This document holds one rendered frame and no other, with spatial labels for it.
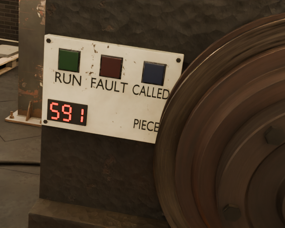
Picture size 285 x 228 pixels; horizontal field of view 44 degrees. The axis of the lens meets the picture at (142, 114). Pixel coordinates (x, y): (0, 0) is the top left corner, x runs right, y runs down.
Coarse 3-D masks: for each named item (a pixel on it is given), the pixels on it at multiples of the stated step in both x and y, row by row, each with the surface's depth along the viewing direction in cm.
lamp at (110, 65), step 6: (102, 60) 65; (108, 60) 65; (114, 60) 65; (120, 60) 65; (102, 66) 66; (108, 66) 65; (114, 66) 65; (120, 66) 65; (102, 72) 66; (108, 72) 66; (114, 72) 66
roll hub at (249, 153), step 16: (272, 112) 45; (240, 128) 48; (256, 128) 44; (240, 144) 45; (256, 144) 45; (224, 160) 48; (240, 160) 46; (256, 160) 45; (272, 160) 46; (224, 176) 47; (240, 176) 46; (256, 176) 47; (272, 176) 47; (224, 192) 47; (240, 192) 47; (256, 192) 48; (272, 192) 48; (240, 208) 48; (256, 208) 49; (272, 208) 48; (224, 224) 49; (240, 224) 49; (256, 224) 50; (272, 224) 49
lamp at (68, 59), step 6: (60, 54) 66; (66, 54) 66; (72, 54) 65; (78, 54) 65; (60, 60) 66; (66, 60) 66; (72, 60) 66; (60, 66) 67; (66, 66) 66; (72, 66) 66
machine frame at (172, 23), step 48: (48, 0) 65; (96, 0) 64; (144, 0) 63; (192, 0) 62; (240, 0) 61; (192, 48) 65; (48, 144) 75; (96, 144) 74; (144, 144) 72; (48, 192) 79; (96, 192) 78; (144, 192) 76
